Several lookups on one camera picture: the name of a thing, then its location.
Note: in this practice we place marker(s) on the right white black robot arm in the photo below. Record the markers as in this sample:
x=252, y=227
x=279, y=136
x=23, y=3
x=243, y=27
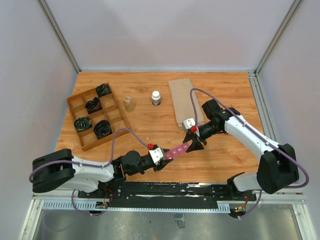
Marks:
x=277, y=167

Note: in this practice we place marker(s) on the clear bottle yellow capsules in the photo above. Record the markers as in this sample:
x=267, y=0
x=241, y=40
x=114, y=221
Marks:
x=128, y=104

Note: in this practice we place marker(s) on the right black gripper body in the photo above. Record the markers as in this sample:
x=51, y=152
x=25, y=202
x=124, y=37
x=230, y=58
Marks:
x=207, y=130

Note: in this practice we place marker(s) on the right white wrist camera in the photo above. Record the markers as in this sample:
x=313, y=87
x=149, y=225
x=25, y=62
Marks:
x=189, y=125

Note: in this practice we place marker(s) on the right aluminium frame post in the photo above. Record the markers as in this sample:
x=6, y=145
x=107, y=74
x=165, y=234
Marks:
x=293, y=9

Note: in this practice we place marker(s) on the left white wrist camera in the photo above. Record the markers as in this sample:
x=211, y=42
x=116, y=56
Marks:
x=155, y=154

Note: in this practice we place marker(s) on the white capped pill bottle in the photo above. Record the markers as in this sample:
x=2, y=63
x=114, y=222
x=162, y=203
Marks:
x=156, y=98

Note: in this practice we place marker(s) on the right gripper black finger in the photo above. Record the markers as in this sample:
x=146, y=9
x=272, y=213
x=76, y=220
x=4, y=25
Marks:
x=188, y=136
x=195, y=146

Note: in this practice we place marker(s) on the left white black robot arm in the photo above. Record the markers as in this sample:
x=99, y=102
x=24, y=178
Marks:
x=61, y=169

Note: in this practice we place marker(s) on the pink weekly pill organizer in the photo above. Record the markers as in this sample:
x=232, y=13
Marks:
x=179, y=150

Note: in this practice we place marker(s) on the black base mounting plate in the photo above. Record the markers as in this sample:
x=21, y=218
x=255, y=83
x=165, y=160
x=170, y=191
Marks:
x=180, y=191

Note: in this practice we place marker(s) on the grey slotted cable duct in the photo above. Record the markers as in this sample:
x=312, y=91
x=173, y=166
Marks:
x=139, y=205

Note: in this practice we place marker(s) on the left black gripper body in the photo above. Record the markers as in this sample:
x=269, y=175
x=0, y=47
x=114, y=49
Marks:
x=145, y=164

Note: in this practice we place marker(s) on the wooden compartment tray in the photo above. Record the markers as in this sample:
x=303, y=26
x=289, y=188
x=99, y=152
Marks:
x=96, y=116

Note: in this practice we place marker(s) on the left aluminium frame post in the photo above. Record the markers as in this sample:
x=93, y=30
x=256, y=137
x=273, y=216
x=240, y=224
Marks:
x=59, y=34

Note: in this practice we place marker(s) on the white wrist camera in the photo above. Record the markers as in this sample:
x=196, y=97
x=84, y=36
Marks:
x=155, y=154
x=189, y=125

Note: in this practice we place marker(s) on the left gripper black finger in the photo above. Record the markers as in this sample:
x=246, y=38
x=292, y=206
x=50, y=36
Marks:
x=161, y=164
x=166, y=154

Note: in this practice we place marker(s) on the aluminium frame post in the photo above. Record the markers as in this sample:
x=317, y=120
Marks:
x=59, y=34
x=293, y=9

